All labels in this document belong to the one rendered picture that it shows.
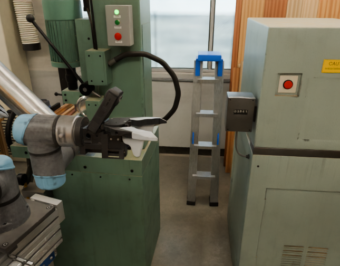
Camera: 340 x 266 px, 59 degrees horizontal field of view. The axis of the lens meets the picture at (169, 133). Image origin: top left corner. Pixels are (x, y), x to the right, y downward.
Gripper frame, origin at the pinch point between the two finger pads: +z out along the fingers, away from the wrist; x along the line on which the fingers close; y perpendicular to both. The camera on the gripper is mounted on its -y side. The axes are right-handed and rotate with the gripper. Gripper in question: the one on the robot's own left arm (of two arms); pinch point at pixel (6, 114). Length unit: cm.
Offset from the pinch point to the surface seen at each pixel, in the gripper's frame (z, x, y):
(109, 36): 36, 16, -73
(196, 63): 76, -67, -68
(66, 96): 26.0, 1.6, -30.1
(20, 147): 26.5, 32.8, -13.0
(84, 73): 31, 5, -48
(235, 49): 100, -126, -85
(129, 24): 41, 15, -82
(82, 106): 38, 12, -36
